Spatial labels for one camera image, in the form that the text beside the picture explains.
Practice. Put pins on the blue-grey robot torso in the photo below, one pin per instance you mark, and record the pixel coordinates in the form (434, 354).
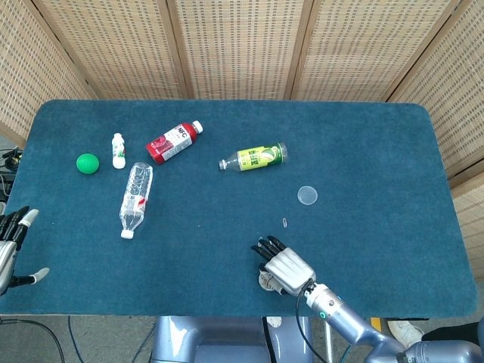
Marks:
(227, 340)

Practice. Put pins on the green ball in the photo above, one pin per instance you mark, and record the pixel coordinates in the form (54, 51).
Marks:
(87, 163)

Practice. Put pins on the silver metal pole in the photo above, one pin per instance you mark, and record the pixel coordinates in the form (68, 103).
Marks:
(329, 348)

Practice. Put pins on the silver paper clip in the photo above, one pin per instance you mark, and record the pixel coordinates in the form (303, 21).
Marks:
(284, 222)

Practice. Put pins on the small white yogurt bottle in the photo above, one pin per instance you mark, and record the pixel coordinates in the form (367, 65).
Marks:
(118, 151)

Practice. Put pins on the white shoe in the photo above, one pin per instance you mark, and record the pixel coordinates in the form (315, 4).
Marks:
(404, 329)

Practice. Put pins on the red juice bottle white cap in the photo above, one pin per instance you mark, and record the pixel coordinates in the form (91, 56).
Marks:
(170, 143)

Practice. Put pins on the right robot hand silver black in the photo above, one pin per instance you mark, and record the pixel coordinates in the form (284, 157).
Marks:
(291, 269)

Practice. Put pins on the clear round plastic lid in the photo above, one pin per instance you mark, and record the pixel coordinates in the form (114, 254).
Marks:
(307, 195)

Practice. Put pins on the small round container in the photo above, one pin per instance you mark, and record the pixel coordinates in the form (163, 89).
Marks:
(264, 283)

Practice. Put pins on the clear water bottle white cap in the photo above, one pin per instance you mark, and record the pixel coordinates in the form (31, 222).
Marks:
(136, 196)

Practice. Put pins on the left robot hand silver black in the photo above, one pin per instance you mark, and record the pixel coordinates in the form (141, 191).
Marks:
(7, 257)

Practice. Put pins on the woven bamboo folding screen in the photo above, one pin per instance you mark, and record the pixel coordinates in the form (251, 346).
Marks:
(242, 45)

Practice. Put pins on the blue carpet table cloth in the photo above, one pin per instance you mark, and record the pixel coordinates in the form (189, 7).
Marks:
(211, 264)

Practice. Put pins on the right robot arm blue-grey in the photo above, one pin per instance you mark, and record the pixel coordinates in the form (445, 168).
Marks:
(348, 317)

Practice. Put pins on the open bottle yellow-green label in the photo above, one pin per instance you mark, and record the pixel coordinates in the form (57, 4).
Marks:
(257, 157)

